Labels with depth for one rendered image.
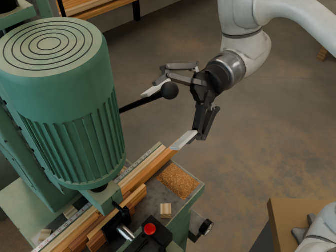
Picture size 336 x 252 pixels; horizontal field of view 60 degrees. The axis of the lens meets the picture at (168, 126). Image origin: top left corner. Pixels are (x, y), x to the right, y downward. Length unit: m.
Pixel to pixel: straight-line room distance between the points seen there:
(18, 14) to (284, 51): 2.98
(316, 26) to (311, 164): 1.75
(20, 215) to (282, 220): 0.97
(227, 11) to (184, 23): 2.87
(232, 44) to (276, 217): 0.75
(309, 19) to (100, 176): 0.54
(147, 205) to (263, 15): 0.63
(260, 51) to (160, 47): 2.44
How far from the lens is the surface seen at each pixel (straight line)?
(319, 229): 1.05
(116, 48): 3.22
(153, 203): 0.96
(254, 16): 0.72
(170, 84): 0.54
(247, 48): 0.77
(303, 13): 0.70
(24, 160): 0.87
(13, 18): 0.59
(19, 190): 1.23
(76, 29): 0.53
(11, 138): 0.81
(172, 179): 0.97
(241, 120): 2.46
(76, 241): 0.90
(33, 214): 1.15
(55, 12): 0.83
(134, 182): 0.96
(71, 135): 0.52
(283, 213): 1.29
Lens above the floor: 1.76
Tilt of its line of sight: 49 degrees down
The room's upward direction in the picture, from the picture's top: straight up
